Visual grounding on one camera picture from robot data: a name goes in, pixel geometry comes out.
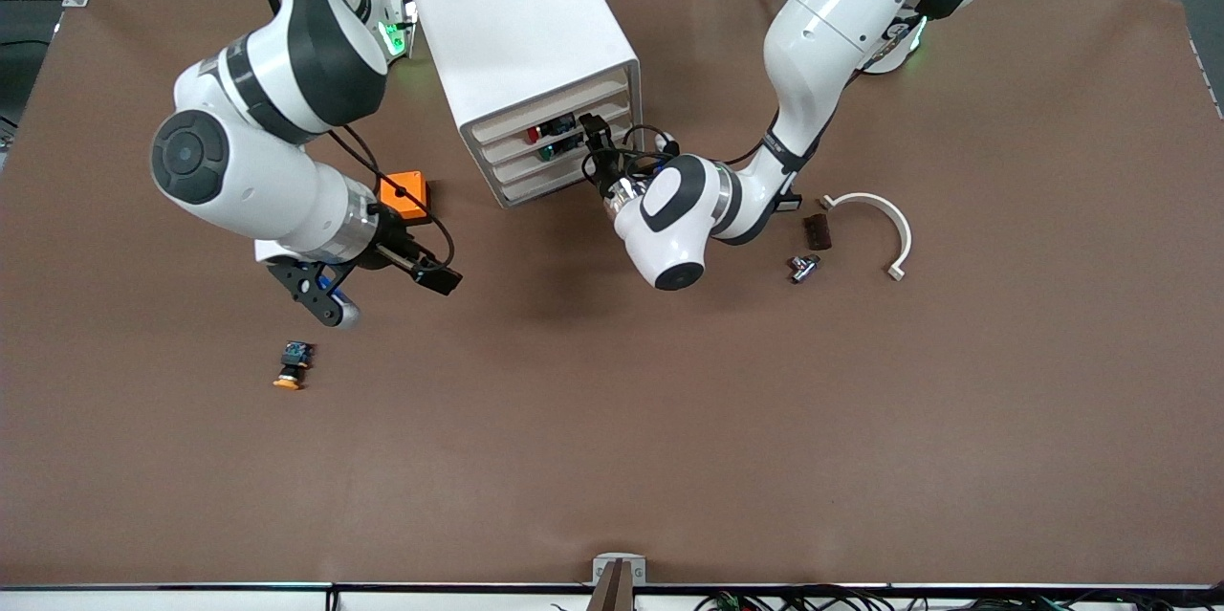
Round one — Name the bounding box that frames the orange push button box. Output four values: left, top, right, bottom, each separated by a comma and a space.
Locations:
376, 169, 433, 226

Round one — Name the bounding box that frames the yellow mushroom push button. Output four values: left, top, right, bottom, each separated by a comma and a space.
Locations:
273, 339, 317, 391

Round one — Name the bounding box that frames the white drawer cabinet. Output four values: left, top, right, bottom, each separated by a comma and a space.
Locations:
402, 0, 642, 210

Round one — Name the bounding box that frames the white curved pipe clamp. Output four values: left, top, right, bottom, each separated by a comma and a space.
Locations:
818, 192, 914, 283

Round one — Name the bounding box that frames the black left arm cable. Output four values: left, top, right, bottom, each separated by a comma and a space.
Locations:
579, 121, 799, 189

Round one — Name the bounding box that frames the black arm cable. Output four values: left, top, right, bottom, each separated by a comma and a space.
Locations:
579, 121, 799, 189
325, 123, 458, 270

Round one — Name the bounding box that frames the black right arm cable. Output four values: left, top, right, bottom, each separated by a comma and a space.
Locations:
325, 123, 458, 270

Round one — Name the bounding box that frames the grey metal bracket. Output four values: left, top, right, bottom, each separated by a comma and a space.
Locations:
591, 554, 647, 586

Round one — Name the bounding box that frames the black cable bundle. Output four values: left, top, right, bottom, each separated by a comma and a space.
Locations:
693, 587, 1224, 611

